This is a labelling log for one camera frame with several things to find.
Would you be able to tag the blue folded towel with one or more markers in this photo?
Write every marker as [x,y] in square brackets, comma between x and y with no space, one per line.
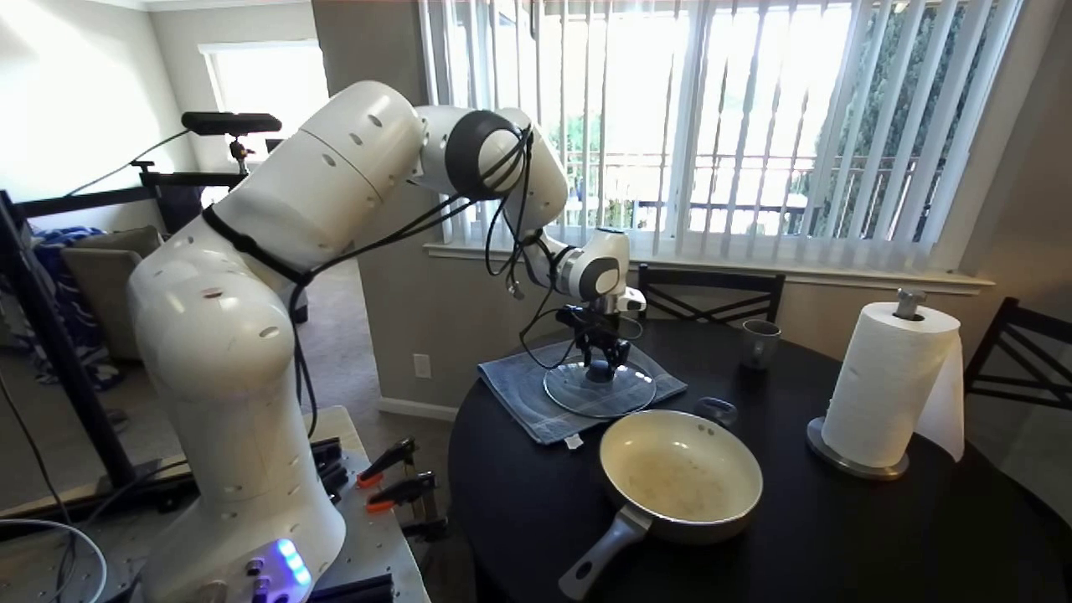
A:
[521,398]

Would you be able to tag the white wall outlet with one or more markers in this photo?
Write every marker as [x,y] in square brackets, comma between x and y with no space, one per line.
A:
[422,368]

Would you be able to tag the black metal chair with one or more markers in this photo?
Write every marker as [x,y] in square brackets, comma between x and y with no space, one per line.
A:
[715,280]
[988,343]

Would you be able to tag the white vertical window blinds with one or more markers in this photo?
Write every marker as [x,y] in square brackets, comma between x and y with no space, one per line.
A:
[715,137]

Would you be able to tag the beige armchair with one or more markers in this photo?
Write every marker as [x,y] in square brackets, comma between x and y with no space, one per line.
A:
[111,290]

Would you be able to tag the white robot mount board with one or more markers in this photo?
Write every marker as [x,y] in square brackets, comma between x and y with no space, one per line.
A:
[368,548]

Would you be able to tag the black camera tripod stand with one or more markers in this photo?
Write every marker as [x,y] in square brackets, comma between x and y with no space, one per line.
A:
[178,196]

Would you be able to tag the white paper towel roll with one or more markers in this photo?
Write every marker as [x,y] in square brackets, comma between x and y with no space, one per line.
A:
[882,380]

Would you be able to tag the black stereo camera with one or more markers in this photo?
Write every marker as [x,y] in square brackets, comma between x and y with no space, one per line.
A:
[227,122]

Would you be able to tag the round glass pan lid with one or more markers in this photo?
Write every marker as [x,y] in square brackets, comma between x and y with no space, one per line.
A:
[575,395]

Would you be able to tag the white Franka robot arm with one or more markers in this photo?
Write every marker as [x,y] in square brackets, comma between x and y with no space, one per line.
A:
[221,335]

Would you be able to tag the black power adapter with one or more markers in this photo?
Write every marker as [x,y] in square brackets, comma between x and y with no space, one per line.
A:
[328,469]

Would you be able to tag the grey mug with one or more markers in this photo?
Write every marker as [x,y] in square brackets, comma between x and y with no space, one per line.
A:
[761,351]

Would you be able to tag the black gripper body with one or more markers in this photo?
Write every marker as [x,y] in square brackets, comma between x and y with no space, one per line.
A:
[597,323]

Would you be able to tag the grey frying pan white inside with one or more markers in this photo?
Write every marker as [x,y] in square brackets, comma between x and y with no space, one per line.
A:
[670,469]

